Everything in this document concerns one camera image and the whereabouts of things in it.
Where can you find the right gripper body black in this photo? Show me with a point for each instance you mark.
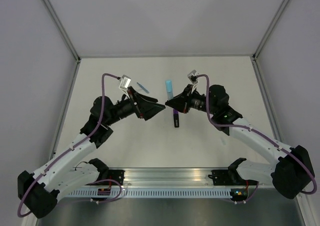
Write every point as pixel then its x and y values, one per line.
pixel 185 106

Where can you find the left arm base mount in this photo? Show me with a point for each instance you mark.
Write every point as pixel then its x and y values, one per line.
pixel 104 172

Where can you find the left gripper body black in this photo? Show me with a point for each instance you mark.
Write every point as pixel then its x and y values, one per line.
pixel 139 108

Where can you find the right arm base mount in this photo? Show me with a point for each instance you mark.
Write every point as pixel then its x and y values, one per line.
pixel 225 177

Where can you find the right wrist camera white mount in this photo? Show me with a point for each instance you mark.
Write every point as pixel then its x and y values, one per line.
pixel 193 77

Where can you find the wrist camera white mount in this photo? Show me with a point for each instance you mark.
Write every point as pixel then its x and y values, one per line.
pixel 124 82
pixel 193 77

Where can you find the white slotted cable duct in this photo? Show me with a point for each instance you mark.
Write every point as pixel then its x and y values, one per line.
pixel 87 192

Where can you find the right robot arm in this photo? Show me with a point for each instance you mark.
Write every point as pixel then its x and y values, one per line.
pixel 289 169

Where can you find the black purple highlighter pen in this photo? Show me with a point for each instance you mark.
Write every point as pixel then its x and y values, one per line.
pixel 176 119

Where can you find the light blue pen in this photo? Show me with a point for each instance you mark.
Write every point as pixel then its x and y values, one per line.
pixel 169 89

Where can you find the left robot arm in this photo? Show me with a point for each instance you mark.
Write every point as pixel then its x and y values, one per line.
pixel 41 190

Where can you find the aluminium mounting rail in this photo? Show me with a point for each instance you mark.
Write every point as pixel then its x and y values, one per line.
pixel 167 177

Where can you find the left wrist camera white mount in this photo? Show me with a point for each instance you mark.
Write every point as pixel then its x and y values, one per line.
pixel 124 82

